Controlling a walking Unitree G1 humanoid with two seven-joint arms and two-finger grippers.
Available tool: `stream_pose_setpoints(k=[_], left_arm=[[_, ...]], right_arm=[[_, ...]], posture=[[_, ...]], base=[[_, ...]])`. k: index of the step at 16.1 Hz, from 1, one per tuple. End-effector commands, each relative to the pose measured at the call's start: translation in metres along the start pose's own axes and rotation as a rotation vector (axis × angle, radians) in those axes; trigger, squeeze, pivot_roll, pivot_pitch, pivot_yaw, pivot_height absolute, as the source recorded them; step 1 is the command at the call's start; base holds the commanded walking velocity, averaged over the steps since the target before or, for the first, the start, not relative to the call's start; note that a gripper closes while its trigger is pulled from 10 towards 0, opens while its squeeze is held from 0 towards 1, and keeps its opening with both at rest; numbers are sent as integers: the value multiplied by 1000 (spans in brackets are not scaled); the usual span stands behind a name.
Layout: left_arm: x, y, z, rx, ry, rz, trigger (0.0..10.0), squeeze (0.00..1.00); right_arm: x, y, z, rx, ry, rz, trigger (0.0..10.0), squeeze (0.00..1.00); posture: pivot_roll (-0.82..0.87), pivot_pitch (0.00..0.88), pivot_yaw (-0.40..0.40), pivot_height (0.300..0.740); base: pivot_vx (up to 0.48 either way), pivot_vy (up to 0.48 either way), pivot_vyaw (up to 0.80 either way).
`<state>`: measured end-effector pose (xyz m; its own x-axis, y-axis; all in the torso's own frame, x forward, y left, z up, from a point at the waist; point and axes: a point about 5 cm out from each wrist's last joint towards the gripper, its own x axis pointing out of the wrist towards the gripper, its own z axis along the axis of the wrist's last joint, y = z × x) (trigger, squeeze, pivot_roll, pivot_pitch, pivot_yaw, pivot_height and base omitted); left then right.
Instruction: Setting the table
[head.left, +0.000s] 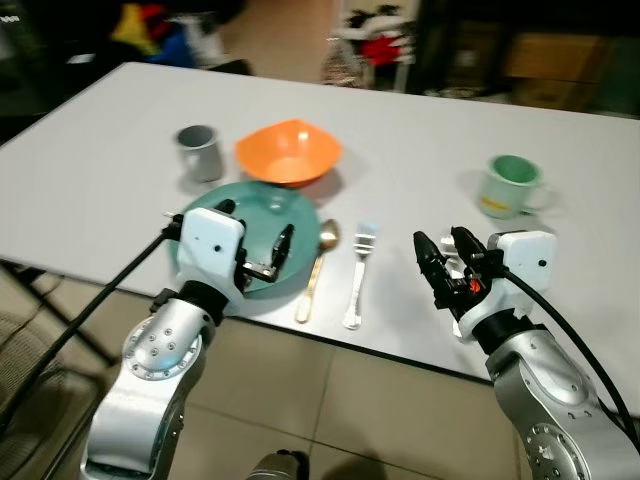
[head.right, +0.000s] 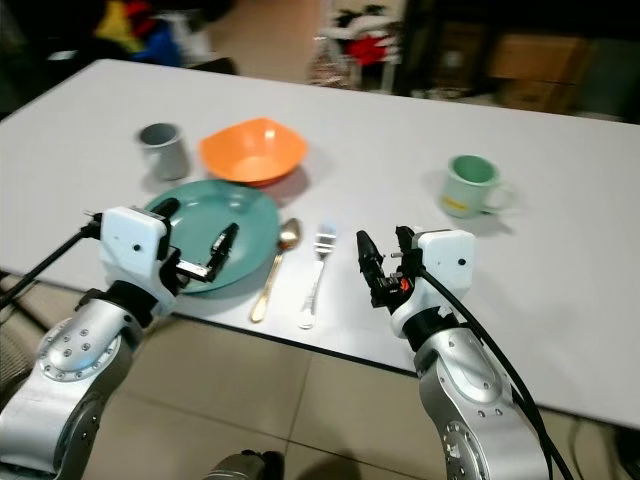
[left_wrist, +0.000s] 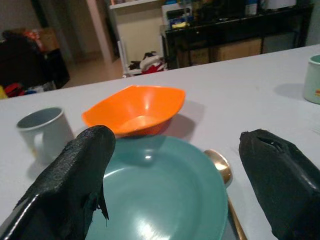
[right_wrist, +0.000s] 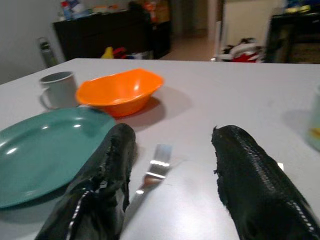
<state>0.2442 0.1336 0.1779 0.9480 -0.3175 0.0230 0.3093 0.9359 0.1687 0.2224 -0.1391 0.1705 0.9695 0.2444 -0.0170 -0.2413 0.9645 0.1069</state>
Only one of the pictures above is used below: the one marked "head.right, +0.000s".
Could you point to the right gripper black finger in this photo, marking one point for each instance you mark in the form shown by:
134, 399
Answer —
408, 252
377, 275

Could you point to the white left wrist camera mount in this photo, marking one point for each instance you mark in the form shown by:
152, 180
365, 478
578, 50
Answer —
132, 245

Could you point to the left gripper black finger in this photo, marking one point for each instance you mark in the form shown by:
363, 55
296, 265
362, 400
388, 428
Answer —
224, 250
168, 206

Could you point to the colourful toy pile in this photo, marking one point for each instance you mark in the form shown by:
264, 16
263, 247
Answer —
135, 30

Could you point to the orange bowl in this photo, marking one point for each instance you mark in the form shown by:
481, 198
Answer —
252, 148

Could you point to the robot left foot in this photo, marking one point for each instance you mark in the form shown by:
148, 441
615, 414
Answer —
248, 467

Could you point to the teal plate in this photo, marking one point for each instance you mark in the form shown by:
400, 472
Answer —
225, 205

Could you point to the gold spoon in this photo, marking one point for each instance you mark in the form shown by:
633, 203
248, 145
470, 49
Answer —
289, 235

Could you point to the red white clothes pile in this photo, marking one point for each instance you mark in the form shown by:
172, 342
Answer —
365, 42

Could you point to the large cardboard box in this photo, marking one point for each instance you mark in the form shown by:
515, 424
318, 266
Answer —
540, 58

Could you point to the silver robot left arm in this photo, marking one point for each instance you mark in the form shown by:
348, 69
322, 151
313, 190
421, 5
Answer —
75, 370

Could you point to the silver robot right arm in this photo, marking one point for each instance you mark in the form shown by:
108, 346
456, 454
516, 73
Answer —
470, 400

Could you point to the patterned bag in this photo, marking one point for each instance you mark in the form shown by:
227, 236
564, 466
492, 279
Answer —
328, 70

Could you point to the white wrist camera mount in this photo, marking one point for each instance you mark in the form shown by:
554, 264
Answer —
132, 245
448, 258

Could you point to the green mug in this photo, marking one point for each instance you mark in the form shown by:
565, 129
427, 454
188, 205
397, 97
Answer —
468, 190

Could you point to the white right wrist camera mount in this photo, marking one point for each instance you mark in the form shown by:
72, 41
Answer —
448, 258

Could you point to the grey mug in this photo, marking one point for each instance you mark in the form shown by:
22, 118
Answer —
163, 155

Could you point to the small printed cardboard box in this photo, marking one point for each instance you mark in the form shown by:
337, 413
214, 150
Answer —
535, 95

